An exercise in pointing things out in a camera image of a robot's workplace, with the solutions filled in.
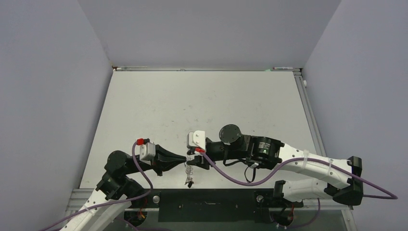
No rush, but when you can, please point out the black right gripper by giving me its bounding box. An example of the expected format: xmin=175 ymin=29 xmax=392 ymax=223
xmin=187 ymin=141 xmax=245 ymax=167

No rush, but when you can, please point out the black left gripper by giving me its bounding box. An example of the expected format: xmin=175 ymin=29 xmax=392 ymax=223
xmin=123 ymin=144 xmax=187 ymax=175

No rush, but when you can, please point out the steel oval key holder plate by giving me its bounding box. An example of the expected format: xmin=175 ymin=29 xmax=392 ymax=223
xmin=185 ymin=155 xmax=194 ymax=186

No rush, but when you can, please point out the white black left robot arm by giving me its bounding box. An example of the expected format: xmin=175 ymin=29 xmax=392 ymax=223
xmin=61 ymin=140 xmax=186 ymax=231

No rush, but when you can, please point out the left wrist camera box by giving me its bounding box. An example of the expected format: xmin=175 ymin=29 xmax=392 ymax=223
xmin=136 ymin=138 xmax=156 ymax=161

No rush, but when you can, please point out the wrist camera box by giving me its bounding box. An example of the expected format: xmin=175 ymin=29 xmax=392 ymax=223
xmin=187 ymin=130 xmax=206 ymax=151
xmin=136 ymin=138 xmax=156 ymax=161

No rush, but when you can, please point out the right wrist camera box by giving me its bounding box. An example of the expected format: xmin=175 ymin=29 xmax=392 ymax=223
xmin=187 ymin=130 xmax=206 ymax=151

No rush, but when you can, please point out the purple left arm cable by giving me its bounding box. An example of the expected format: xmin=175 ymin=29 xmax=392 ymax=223
xmin=38 ymin=141 xmax=173 ymax=231

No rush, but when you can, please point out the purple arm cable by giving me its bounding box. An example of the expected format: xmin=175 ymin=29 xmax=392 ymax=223
xmin=38 ymin=141 xmax=173 ymax=231
xmin=201 ymin=152 xmax=398 ymax=230

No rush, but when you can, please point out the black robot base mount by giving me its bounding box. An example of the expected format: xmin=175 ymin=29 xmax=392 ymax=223
xmin=124 ymin=189 xmax=304 ymax=225

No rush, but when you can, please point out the marker pen on rail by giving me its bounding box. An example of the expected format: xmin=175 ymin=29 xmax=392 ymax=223
xmin=272 ymin=67 xmax=294 ymax=71

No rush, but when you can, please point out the aluminium table edge rail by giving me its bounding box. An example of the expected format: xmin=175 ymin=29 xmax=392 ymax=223
xmin=293 ymin=70 xmax=355 ymax=209

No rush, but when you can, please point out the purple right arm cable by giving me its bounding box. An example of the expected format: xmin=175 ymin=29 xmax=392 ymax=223
xmin=201 ymin=152 xmax=398 ymax=230

